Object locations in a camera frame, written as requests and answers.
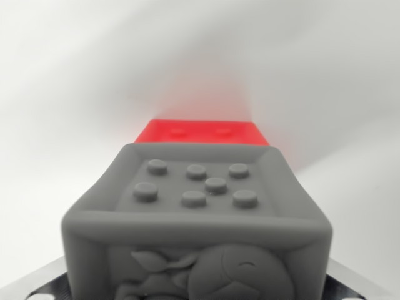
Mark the gripper left finger with silver black pad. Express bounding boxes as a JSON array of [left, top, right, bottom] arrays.
[[0, 257, 73, 300]]

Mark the gripper right finger with silver black pad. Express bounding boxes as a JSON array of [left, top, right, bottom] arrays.
[[321, 258, 400, 300]]

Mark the grey embossed rubber cube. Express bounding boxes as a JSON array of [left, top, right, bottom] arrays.
[[60, 142, 334, 300]]

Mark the red embossed rubber cube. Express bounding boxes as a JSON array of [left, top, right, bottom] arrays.
[[133, 118, 270, 146]]

